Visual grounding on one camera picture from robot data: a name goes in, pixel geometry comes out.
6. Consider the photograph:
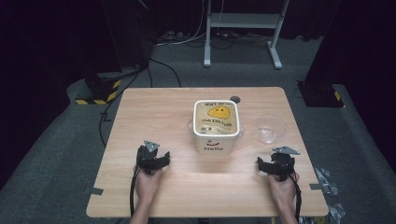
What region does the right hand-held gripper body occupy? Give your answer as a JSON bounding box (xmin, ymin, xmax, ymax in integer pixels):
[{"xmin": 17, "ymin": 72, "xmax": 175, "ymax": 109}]
[{"xmin": 268, "ymin": 146, "xmax": 301, "ymax": 183}]

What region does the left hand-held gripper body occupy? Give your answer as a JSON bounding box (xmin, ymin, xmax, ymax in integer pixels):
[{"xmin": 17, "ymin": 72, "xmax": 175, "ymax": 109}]
[{"xmin": 135, "ymin": 140, "xmax": 166, "ymax": 175}]

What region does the clear plastic cup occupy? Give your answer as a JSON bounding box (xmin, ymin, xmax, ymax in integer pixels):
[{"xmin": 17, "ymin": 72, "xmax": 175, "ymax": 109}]
[{"xmin": 255, "ymin": 114, "xmax": 288, "ymax": 146}]

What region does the white container with yellow face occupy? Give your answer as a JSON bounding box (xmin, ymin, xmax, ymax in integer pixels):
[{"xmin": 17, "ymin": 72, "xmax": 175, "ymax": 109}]
[{"xmin": 187, "ymin": 99, "xmax": 245, "ymax": 156}]

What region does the person's left hand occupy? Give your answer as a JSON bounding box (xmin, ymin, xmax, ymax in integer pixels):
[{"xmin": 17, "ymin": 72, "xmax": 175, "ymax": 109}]
[{"xmin": 134, "ymin": 166, "xmax": 164, "ymax": 202}]

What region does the person's right hand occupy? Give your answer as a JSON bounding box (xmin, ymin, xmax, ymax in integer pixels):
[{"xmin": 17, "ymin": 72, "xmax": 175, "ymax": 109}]
[{"xmin": 268, "ymin": 171, "xmax": 301, "ymax": 204}]

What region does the crumpled clear plastic film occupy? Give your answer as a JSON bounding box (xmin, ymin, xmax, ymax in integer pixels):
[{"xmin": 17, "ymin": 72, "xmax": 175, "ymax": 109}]
[
  {"xmin": 325, "ymin": 203, "xmax": 347, "ymax": 224},
  {"xmin": 313, "ymin": 167, "xmax": 339, "ymax": 196}
]

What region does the black yellow striped stand base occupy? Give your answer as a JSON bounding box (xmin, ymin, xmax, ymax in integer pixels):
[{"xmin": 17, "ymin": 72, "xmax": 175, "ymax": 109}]
[{"xmin": 75, "ymin": 72, "xmax": 122, "ymax": 106}]

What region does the black stand column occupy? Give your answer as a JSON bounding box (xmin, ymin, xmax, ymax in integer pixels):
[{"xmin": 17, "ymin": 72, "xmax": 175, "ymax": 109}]
[{"xmin": 101, "ymin": 0, "xmax": 151, "ymax": 71}]

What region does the white metal stand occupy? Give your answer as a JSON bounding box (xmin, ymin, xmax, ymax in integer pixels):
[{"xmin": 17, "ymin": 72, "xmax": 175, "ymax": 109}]
[{"xmin": 203, "ymin": 0, "xmax": 291, "ymax": 70}]

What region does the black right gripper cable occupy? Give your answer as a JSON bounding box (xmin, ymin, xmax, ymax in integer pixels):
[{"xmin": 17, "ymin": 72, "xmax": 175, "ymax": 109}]
[{"xmin": 288, "ymin": 169, "xmax": 303, "ymax": 222}]

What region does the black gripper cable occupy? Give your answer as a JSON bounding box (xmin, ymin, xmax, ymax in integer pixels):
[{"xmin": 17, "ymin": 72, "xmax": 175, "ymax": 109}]
[
  {"xmin": 288, "ymin": 169, "xmax": 303, "ymax": 222},
  {"xmin": 129, "ymin": 167, "xmax": 140, "ymax": 218}
]

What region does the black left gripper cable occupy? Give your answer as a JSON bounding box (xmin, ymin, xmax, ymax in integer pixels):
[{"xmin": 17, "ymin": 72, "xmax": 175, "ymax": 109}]
[{"xmin": 129, "ymin": 167, "xmax": 140, "ymax": 218}]

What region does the black floor cable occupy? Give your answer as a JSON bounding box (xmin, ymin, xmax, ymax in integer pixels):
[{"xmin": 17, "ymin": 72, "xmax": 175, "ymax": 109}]
[{"xmin": 98, "ymin": 57, "xmax": 182, "ymax": 147}]

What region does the white floor cable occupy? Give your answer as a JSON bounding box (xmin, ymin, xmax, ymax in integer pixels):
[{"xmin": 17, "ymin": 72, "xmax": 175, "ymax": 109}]
[{"xmin": 153, "ymin": 0, "xmax": 208, "ymax": 48}]

